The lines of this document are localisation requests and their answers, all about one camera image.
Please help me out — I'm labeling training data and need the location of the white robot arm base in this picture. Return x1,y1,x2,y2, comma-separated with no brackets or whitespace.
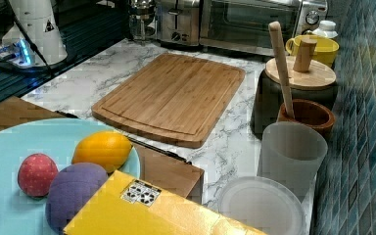
0,0,68,70

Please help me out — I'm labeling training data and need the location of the white bottle cap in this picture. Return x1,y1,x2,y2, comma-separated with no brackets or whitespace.
312,20,338,39

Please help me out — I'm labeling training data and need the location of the yellow cardboard box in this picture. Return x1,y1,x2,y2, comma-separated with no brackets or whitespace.
64,171,266,235

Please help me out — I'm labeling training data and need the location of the silver toaster oven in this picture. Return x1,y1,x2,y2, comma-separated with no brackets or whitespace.
200,0,328,56

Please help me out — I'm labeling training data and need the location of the light blue plate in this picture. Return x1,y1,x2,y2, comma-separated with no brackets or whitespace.
0,117,142,235

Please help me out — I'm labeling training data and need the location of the red toy strawberry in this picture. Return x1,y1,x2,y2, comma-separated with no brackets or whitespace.
18,153,59,197

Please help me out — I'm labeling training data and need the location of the silver two-slot toaster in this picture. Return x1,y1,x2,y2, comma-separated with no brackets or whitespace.
156,0,201,46

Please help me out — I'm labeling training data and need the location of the purple toy fruit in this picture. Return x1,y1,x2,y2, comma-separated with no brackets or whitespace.
45,163,108,235

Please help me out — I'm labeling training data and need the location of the bamboo cutting board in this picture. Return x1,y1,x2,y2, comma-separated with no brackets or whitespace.
91,53,245,149

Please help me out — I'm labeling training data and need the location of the yellow ceramic mug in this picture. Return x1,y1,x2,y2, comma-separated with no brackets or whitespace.
285,34,340,67

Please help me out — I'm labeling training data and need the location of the wooden pestle stick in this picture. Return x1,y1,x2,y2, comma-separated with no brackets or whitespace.
268,22,295,118

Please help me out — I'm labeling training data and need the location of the black cable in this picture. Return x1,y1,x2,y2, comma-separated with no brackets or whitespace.
3,0,54,75

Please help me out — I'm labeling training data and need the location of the yellow toy lemon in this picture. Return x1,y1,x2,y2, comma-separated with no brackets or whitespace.
71,130,132,173

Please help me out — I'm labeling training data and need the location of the dark canister with wooden lid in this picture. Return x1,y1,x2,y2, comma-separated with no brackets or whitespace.
251,52,337,136

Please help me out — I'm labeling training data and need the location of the brown wooden mortar bowl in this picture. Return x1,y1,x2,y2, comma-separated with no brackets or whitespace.
277,99,335,137

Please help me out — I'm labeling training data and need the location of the clear plastic lid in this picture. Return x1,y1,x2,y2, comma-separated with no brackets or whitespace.
218,176,306,235

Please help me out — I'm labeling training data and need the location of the frosted plastic cup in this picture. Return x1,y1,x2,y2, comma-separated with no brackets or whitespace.
258,121,328,201

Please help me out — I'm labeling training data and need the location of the glass french press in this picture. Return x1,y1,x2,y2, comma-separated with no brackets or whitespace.
128,0,156,41

